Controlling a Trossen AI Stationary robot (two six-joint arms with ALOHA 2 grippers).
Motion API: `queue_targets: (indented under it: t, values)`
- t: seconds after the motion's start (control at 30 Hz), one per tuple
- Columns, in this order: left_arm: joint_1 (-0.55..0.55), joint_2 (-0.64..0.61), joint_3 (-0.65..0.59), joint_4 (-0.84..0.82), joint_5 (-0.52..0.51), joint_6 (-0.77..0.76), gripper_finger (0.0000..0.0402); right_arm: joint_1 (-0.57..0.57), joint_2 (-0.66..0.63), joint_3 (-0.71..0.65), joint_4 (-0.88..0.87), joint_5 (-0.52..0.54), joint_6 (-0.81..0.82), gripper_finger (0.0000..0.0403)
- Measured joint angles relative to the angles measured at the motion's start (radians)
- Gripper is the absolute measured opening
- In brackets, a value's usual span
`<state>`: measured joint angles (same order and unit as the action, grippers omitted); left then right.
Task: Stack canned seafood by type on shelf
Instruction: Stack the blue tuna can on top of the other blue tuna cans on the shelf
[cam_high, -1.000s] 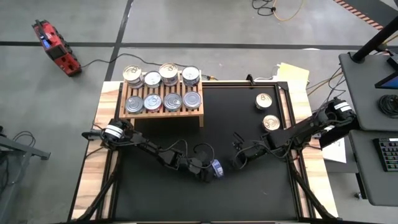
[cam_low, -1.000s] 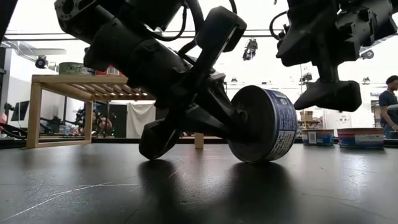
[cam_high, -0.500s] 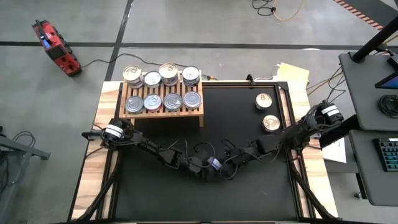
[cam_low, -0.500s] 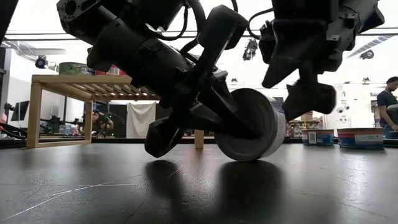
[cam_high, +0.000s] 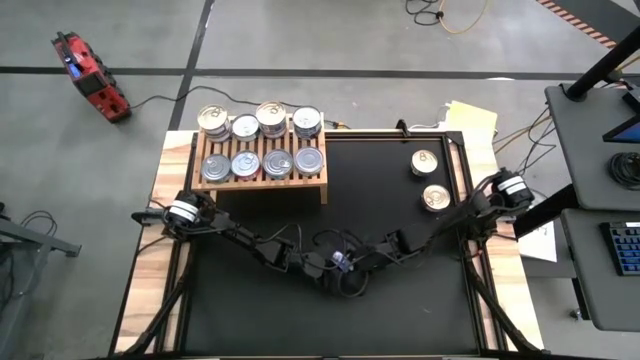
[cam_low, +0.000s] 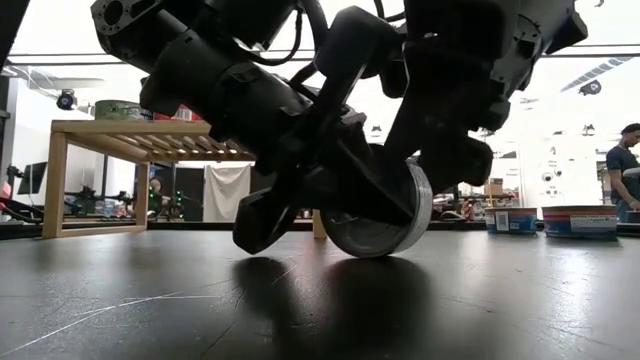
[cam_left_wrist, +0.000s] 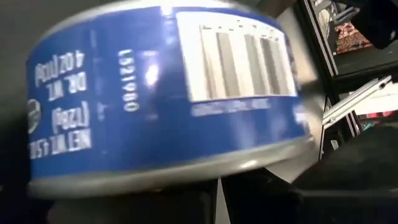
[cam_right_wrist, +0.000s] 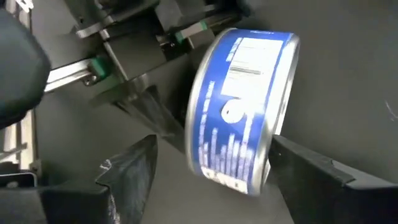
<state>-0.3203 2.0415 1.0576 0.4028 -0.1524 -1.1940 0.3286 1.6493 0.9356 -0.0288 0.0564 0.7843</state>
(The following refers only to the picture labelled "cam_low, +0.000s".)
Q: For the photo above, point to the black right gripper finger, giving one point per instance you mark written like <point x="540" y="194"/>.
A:
<point x="410" y="135"/>
<point x="455" y="165"/>

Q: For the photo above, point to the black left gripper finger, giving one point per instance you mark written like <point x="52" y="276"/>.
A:
<point x="265" y="220"/>
<point x="360" y="190"/>

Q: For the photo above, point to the silver lid can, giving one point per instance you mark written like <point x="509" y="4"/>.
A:
<point x="375" y="240"/>

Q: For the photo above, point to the gold lid can marked eight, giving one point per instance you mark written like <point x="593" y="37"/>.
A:
<point x="510" y="221"/>

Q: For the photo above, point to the green label tuna can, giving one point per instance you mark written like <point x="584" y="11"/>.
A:
<point x="120" y="111"/>

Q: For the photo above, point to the background black robot arm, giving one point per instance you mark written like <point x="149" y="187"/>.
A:
<point x="90" y="197"/>

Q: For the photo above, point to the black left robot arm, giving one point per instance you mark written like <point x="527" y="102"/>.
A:
<point x="150" y="30"/>

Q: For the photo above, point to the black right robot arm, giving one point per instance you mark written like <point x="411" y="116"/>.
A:
<point x="540" y="30"/>

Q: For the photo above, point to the wooden slatted shelf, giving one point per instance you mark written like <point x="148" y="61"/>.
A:
<point x="100" y="126"/>

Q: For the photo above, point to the cardboard box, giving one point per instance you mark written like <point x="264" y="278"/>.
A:
<point x="495" y="187"/>

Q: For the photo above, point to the white hanging cloth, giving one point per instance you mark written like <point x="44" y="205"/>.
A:
<point x="226" y="192"/>

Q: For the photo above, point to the white cabinet machine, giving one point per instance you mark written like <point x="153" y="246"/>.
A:
<point x="547" y="176"/>

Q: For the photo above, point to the black ceiling spotlight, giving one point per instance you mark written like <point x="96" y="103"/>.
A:
<point x="591" y="87"/>
<point x="66" y="100"/>

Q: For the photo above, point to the blue red label can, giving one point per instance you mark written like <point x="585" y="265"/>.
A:
<point x="580" y="222"/>

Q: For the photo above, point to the black table mat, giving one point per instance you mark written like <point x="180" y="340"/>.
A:
<point x="150" y="300"/>

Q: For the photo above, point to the black monitor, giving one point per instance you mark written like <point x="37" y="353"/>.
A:
<point x="34" y="177"/>

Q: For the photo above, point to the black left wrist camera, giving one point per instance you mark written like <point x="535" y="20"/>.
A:
<point x="360" y="40"/>

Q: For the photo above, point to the long ceiling light rail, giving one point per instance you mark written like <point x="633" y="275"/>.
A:
<point x="50" y="57"/>

